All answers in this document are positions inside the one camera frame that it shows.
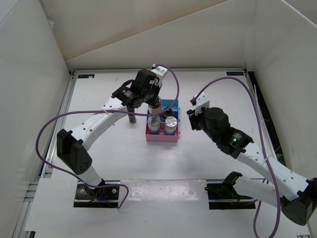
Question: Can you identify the small black-lid pepper bottle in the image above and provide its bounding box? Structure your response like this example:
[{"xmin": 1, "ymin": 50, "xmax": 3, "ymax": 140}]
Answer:
[{"xmin": 128, "ymin": 112, "xmax": 137, "ymax": 124}]

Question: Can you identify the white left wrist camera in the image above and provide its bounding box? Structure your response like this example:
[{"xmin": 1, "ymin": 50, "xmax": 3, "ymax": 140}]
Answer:
[{"xmin": 151, "ymin": 64, "xmax": 168, "ymax": 86}]

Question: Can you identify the light blue organizer box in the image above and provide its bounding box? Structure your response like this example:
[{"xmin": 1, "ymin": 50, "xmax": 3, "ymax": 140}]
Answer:
[{"xmin": 161, "ymin": 99, "xmax": 179, "ymax": 111}]

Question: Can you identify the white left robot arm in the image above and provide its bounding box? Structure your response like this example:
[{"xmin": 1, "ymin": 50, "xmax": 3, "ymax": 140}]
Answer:
[{"xmin": 57, "ymin": 66, "xmax": 167, "ymax": 198}]

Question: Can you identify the black-cap spice jar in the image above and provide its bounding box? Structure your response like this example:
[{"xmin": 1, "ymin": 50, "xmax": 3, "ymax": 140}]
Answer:
[
  {"xmin": 162, "ymin": 108, "xmax": 174, "ymax": 121},
  {"xmin": 148, "ymin": 98, "xmax": 162, "ymax": 116}
]

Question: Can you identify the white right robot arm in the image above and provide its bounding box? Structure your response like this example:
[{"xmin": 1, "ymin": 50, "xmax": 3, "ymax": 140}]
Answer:
[{"xmin": 187, "ymin": 108, "xmax": 317, "ymax": 226}]

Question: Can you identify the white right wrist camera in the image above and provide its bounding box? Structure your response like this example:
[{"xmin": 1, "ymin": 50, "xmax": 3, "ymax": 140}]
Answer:
[{"xmin": 190, "ymin": 92, "xmax": 210, "ymax": 116}]

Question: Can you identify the dark blue organizer box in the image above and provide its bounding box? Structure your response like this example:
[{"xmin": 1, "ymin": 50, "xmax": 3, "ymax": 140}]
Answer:
[{"xmin": 159, "ymin": 109, "xmax": 180, "ymax": 123}]

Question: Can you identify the purple cable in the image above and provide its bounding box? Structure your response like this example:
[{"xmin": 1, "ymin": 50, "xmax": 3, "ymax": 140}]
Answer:
[
  {"xmin": 36, "ymin": 64, "xmax": 180, "ymax": 209},
  {"xmin": 190, "ymin": 77, "xmax": 282, "ymax": 238}
]

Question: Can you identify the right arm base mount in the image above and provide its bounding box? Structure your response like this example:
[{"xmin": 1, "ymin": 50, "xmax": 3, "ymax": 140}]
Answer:
[{"xmin": 205, "ymin": 183, "xmax": 256, "ymax": 210}]

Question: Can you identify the silver-lid shaker bottle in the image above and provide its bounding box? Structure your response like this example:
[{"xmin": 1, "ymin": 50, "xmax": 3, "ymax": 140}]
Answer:
[
  {"xmin": 164, "ymin": 116, "xmax": 178, "ymax": 135},
  {"xmin": 148, "ymin": 115, "xmax": 160, "ymax": 134}
]

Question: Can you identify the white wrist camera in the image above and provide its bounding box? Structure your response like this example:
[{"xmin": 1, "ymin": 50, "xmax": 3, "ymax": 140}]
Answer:
[
  {"xmin": 151, "ymin": 64, "xmax": 168, "ymax": 86},
  {"xmin": 190, "ymin": 92, "xmax": 210, "ymax": 116}
]

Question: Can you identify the pink organizer box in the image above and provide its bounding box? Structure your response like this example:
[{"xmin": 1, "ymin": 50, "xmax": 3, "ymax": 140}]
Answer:
[{"xmin": 145, "ymin": 122, "xmax": 180, "ymax": 142}]

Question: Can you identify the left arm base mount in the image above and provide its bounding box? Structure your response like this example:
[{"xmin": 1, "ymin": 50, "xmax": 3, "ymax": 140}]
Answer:
[{"xmin": 73, "ymin": 182, "xmax": 120, "ymax": 208}]

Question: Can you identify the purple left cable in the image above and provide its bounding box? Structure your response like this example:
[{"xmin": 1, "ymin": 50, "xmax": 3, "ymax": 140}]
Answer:
[{"xmin": 36, "ymin": 64, "xmax": 180, "ymax": 209}]

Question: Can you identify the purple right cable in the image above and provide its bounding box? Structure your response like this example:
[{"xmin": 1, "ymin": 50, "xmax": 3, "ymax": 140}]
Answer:
[{"xmin": 190, "ymin": 77, "xmax": 282, "ymax": 238}]

